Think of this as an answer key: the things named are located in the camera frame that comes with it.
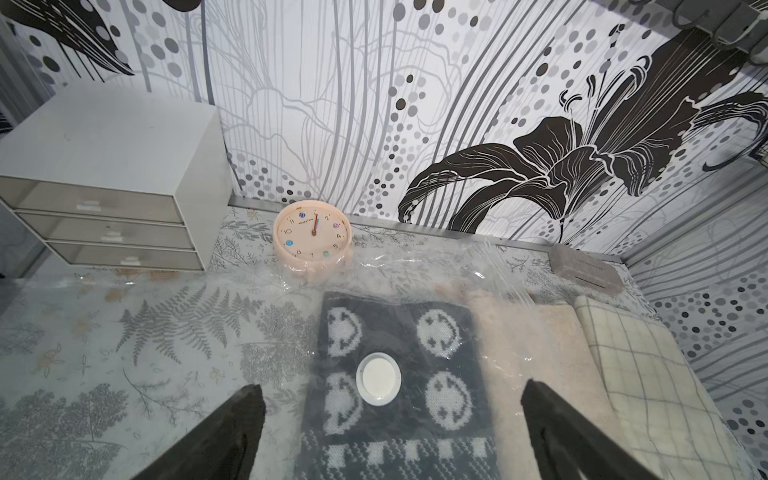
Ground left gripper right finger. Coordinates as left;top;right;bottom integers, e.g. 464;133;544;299
521;379;656;479

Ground white mini drawer unit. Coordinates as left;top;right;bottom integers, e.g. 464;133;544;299
1;83;233;271

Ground beige fluffy scarf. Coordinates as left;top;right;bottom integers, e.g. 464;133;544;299
466;290;628;479

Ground black white patterned scarf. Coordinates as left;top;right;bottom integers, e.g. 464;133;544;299
294;293;500;479

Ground grey flat sponge block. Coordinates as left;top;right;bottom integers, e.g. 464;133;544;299
549;244;624;296

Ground clear plastic vacuum bag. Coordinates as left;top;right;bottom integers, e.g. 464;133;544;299
0;239;661;480

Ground peach round alarm clock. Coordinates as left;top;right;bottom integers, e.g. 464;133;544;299
273;200;353;283

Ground white vacuum bag valve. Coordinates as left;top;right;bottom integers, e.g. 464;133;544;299
356;352;402;407

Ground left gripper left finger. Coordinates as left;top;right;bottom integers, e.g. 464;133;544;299
135;384;266;480

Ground cream checked cloth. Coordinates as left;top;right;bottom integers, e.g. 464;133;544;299
574;296;759;479

